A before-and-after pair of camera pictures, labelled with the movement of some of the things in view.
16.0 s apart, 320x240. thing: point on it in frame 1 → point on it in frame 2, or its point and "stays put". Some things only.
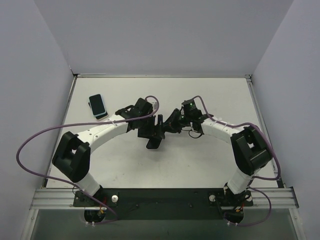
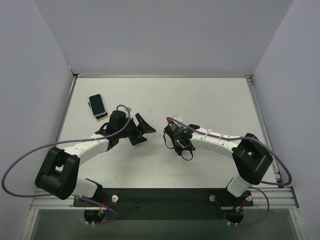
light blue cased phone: [97, 105] stays put
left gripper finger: [160, 120] → [144, 127]
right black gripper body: [173, 119] → [180, 144]
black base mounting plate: [164, 204] stays put
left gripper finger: [153, 143] → [135, 141]
